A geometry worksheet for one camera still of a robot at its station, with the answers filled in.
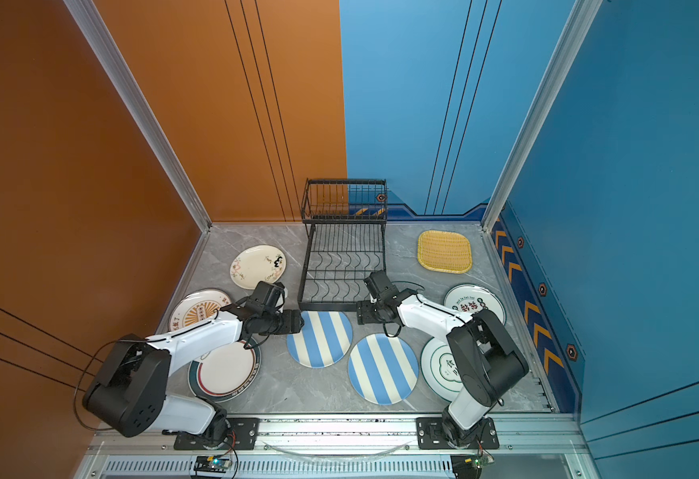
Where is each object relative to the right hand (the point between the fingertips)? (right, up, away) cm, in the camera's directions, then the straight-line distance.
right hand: (368, 313), depth 92 cm
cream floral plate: (-40, +15, +17) cm, 46 cm away
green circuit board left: (-38, -32, -21) cm, 54 cm away
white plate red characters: (+34, +4, +6) cm, 35 cm away
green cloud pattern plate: (+20, -14, -9) cm, 26 cm away
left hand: (-22, -2, -1) cm, 22 cm away
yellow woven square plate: (+30, +19, +21) cm, 41 cm away
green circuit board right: (+23, -31, -22) cm, 45 cm away
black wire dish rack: (-7, +23, +21) cm, 32 cm away
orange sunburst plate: (-56, +1, +5) cm, 56 cm away
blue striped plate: (-14, -8, -2) cm, 16 cm away
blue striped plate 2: (+4, -14, -8) cm, 17 cm away
